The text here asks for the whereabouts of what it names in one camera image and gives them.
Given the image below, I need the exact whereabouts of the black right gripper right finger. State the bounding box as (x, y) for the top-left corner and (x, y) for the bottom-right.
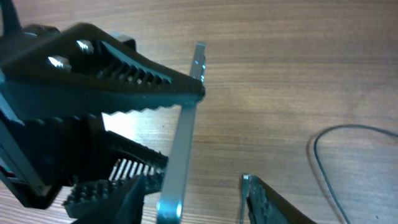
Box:
(247, 175), (316, 224)

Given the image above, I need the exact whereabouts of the blue Galaxy smartphone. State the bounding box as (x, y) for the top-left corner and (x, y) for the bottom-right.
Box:
(156, 42), (206, 224)

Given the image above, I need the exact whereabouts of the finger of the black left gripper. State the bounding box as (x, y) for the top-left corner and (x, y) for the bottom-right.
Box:
(1, 23), (205, 120)

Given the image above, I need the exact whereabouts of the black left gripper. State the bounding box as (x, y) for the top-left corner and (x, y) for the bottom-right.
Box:
(0, 90), (169, 220)

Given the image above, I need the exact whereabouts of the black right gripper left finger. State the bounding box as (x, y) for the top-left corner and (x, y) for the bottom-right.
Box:
(73, 175), (146, 224)

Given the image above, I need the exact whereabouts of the black USB charging cable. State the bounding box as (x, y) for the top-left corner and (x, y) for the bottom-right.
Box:
(239, 124), (398, 224)

